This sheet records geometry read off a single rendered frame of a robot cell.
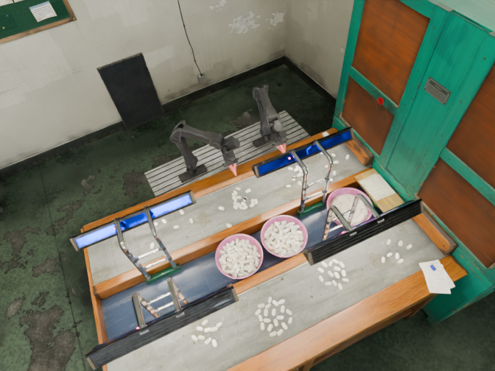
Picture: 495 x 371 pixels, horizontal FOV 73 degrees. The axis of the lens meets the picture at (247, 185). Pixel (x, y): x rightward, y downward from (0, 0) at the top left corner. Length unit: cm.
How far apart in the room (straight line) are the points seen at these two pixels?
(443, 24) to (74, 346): 287
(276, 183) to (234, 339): 96
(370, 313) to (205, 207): 108
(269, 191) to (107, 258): 104
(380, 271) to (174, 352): 112
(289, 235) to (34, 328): 203
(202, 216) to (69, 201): 177
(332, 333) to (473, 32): 138
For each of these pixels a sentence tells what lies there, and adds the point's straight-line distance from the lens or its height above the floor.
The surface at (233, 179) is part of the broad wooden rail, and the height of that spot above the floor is 76.
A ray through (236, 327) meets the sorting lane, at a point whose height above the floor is 74.
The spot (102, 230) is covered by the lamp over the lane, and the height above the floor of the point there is 110.
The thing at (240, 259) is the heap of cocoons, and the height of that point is 73.
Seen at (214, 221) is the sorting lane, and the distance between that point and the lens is 204.
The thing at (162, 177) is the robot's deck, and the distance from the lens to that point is 243.
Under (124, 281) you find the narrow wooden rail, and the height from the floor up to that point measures 76.
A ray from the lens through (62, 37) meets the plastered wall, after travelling 341.
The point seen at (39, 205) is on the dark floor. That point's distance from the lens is 369.
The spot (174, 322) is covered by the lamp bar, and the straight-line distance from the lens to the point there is 148.
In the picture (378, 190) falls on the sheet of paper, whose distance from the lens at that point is 217.
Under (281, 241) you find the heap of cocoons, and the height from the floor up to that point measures 72.
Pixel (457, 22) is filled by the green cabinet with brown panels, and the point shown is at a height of 177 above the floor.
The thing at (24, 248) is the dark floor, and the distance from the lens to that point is 348.
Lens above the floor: 247
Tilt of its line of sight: 53 degrees down
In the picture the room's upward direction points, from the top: 7 degrees counter-clockwise
